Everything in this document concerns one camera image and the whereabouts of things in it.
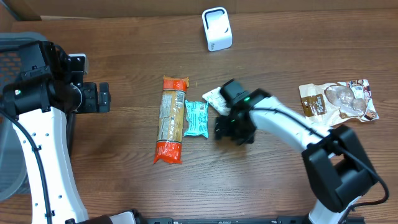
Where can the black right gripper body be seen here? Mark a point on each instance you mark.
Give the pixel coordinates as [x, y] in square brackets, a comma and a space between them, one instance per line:
[243, 129]

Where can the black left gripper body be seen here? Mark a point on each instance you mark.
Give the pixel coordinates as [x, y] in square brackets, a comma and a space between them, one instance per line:
[87, 99]

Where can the white cream tube gold cap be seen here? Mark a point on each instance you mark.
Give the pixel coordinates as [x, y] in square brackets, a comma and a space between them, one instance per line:
[216, 100]

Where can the teal snack packet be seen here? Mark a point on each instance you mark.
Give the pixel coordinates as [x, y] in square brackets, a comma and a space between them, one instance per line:
[197, 118]

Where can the orange spaghetti packet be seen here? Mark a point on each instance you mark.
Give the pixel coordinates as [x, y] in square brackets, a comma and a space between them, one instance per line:
[171, 115]

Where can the beige PanTree snack pouch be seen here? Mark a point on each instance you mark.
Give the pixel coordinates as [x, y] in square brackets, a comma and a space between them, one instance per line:
[334, 103]

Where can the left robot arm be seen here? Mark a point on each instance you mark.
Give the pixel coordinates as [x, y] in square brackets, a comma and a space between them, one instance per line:
[55, 198]

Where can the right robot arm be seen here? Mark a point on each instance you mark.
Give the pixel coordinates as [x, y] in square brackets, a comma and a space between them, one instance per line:
[338, 169]

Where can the white barcode scanner stand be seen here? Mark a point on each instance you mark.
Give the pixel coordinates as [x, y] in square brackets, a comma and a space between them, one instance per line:
[217, 29]

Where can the cardboard back panel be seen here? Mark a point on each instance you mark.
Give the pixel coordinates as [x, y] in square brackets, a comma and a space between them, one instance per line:
[31, 10]

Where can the grey plastic mesh basket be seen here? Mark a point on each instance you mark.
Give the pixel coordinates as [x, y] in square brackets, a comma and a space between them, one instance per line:
[9, 155]

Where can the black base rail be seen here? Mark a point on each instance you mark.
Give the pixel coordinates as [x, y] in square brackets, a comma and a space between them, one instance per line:
[278, 220]

